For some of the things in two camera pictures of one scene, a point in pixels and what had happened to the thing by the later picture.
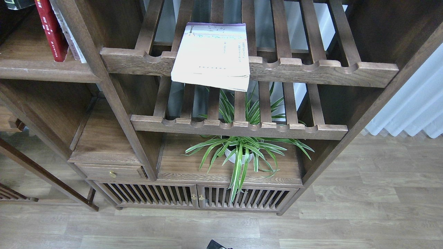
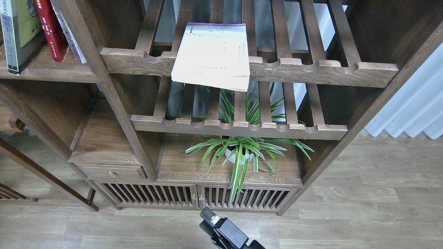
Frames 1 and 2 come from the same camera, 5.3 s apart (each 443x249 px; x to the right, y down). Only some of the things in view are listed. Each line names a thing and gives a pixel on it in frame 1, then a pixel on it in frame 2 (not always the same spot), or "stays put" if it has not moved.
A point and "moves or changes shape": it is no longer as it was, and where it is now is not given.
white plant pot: [233, 159] stays put
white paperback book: [213, 54] stays put
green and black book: [18, 4] moves or changes shape
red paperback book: [59, 43] stays put
